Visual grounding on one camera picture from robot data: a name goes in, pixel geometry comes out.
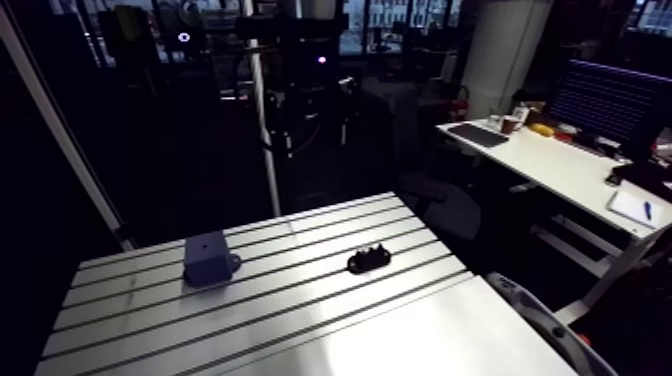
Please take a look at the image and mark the black keyboard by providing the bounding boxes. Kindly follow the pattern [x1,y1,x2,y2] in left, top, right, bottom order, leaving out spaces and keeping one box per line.
[447,123,510,149]

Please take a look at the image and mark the white round pillar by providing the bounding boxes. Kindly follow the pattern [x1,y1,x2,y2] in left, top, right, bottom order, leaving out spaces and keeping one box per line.
[460,0,555,121]

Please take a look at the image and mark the white notepad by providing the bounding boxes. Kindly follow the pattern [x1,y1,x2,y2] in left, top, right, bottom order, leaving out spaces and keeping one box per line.
[606,189,672,230]

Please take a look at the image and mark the white desk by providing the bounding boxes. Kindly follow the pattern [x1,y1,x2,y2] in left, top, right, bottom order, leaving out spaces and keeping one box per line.
[436,118,672,326]

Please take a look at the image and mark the computer monitor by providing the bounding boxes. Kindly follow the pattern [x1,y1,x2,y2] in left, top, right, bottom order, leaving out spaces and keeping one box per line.
[547,58,672,162]

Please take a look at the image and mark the pale slanted frame post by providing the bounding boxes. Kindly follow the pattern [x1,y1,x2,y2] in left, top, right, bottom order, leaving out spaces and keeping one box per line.
[0,5,137,252]

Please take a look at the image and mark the black oval holder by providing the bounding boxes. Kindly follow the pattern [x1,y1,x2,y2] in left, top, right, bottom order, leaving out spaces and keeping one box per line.
[346,243,392,275]

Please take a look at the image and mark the white post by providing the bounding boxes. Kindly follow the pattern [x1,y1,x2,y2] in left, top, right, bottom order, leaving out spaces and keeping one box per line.
[242,0,283,218]

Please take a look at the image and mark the office chair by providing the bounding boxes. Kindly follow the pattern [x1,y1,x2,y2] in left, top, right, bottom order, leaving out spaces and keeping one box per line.
[397,173,483,242]

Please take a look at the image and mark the dark blue-grey block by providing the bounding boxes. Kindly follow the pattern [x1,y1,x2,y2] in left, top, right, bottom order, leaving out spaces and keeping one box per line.
[182,230,243,288]

